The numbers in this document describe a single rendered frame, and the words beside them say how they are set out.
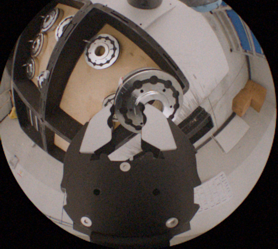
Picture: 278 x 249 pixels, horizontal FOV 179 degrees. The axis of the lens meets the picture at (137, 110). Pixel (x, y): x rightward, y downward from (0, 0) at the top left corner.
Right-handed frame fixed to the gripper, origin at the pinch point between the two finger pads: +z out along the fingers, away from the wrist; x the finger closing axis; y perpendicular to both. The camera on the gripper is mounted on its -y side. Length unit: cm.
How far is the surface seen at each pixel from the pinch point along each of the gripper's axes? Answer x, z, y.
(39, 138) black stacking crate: -69, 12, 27
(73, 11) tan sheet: -18.5, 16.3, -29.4
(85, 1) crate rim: -8.8, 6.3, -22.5
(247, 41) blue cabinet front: 175, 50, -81
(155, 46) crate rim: 5.3, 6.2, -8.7
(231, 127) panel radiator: 261, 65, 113
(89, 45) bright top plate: -10.4, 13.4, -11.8
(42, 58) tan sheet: -35.6, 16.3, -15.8
